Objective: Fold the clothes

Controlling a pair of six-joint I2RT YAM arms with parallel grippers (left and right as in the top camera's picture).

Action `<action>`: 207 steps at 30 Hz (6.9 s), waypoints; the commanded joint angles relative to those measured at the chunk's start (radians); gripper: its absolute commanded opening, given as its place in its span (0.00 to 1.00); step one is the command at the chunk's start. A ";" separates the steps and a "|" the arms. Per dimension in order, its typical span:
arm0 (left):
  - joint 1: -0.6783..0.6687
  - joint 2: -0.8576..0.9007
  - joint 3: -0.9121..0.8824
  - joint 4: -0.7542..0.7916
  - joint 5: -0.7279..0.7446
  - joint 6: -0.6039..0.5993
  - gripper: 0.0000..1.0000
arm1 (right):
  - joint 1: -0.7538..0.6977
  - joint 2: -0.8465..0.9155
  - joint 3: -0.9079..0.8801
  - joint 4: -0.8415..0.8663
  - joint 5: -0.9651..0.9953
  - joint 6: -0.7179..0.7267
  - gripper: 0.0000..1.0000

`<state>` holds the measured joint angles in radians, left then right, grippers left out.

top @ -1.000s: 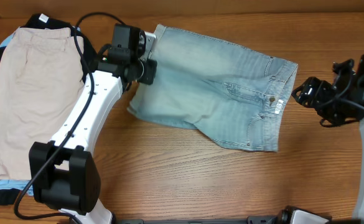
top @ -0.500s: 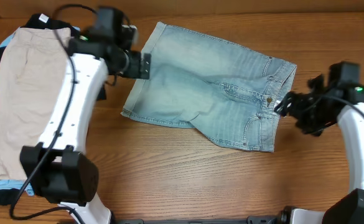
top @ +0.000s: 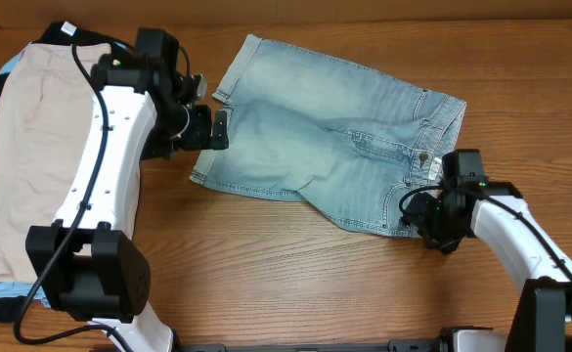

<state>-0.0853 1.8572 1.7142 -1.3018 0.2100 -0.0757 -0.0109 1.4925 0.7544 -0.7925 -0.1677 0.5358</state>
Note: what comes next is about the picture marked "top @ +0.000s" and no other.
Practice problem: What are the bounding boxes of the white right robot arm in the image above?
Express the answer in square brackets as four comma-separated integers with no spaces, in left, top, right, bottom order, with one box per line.
[389,150,572,351]

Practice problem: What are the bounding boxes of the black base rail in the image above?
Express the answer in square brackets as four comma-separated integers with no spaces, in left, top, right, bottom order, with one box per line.
[176,338,439,352]

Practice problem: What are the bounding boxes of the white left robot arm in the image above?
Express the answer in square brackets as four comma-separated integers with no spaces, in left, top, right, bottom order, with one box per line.
[25,28,229,351]

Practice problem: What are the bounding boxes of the light blue denim shorts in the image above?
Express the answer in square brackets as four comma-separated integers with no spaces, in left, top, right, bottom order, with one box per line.
[191,35,466,238]

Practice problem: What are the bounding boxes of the beige khaki shorts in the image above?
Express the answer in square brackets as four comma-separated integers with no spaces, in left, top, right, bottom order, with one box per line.
[0,42,120,285]

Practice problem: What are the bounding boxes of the light blue garment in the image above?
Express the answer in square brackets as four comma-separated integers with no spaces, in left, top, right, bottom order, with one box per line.
[0,40,135,309]

